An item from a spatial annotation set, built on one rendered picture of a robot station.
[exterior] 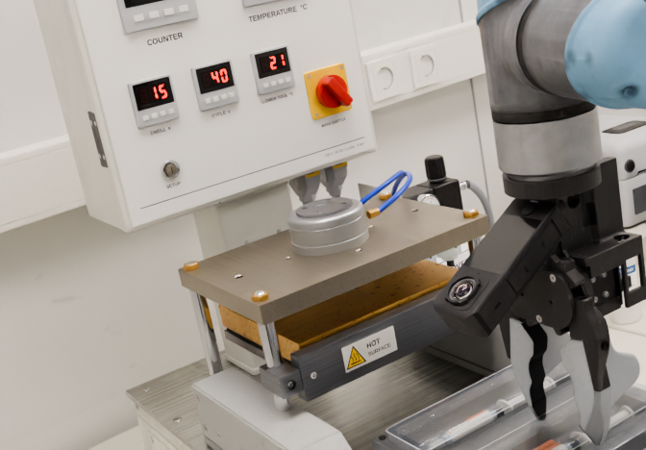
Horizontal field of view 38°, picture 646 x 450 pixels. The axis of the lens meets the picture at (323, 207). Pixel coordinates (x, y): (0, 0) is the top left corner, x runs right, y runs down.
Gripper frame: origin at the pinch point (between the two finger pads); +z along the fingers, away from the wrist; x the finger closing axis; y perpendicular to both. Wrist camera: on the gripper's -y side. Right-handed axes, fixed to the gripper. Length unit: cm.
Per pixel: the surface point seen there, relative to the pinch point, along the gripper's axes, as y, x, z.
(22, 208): -18, 80, -12
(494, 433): -2.8, 5.0, 1.6
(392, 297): 1.5, 23.1, -4.9
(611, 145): 84, 69, 4
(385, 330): -2.0, 20.0, -3.5
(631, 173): 85, 66, 10
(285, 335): -10.0, 24.8, -4.7
